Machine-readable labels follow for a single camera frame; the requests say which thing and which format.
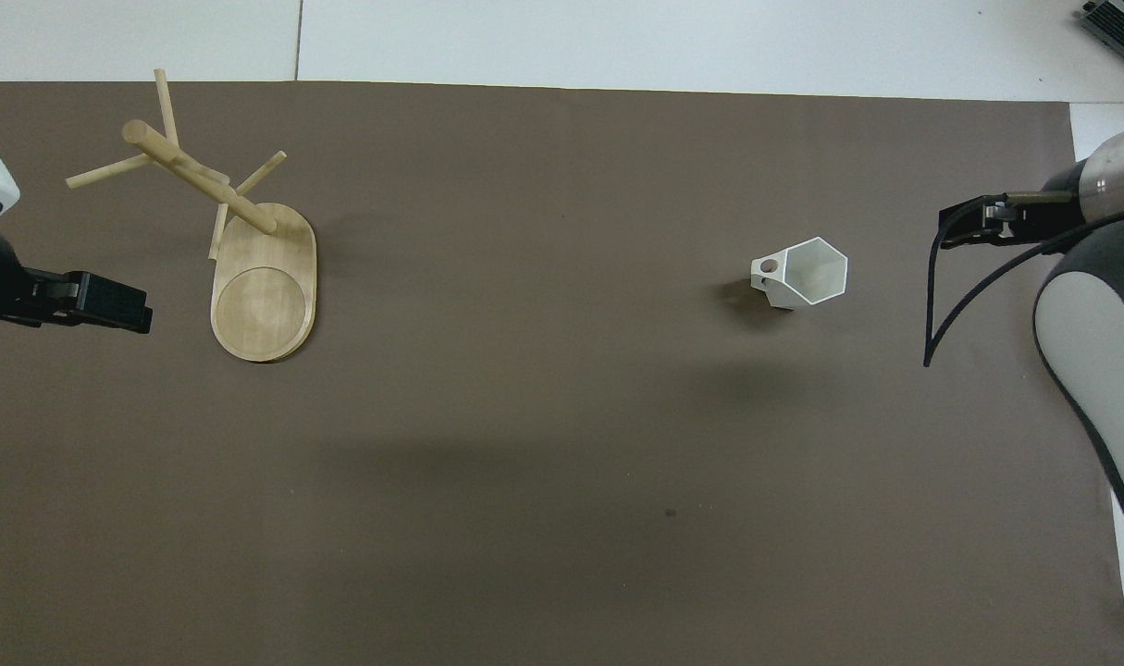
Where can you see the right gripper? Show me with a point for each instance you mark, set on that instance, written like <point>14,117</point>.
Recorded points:
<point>1054,220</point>

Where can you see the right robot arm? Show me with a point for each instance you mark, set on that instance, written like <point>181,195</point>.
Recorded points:
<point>1089,324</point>

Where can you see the white hexagonal cup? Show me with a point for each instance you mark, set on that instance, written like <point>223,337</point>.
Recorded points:
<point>816,273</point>

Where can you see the wooden cup rack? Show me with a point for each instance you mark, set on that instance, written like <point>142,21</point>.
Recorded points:
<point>265,296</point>

